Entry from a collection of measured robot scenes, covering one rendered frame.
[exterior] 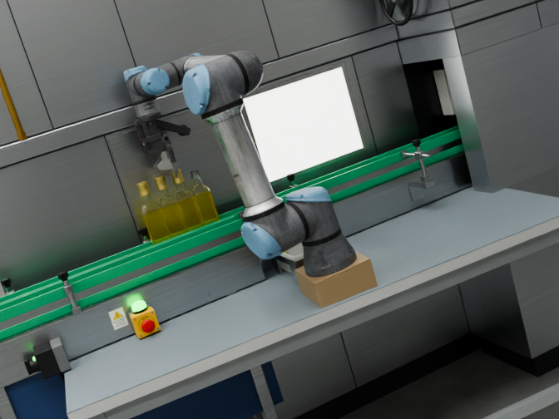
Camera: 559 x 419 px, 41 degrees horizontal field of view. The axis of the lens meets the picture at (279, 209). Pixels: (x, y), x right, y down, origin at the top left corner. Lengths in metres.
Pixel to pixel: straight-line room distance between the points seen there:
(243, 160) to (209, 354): 0.51
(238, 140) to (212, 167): 0.68
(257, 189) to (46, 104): 0.87
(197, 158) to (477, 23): 1.05
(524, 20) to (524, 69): 0.17
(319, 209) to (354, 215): 0.61
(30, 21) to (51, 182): 0.51
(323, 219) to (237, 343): 0.40
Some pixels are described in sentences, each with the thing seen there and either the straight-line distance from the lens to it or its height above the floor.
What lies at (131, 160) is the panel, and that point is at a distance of 2.55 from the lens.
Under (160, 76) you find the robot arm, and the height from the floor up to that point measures 1.46.
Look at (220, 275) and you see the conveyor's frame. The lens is 2.38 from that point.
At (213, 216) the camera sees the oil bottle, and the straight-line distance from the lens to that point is 2.48.
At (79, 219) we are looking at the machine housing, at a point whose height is 1.09.
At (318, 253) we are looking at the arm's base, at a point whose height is 0.89.
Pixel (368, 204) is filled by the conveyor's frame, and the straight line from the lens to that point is 2.66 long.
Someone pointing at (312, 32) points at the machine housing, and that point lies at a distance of 2.80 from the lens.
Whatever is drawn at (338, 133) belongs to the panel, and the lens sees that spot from 2.79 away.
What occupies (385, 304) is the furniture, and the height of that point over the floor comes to 0.68.
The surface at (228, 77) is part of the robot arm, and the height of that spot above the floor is 1.41.
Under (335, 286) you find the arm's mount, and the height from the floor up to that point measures 0.79.
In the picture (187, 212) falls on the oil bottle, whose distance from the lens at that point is 2.45.
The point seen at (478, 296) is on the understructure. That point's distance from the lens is 3.07.
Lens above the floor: 1.48
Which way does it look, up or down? 13 degrees down
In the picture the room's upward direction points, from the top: 17 degrees counter-clockwise
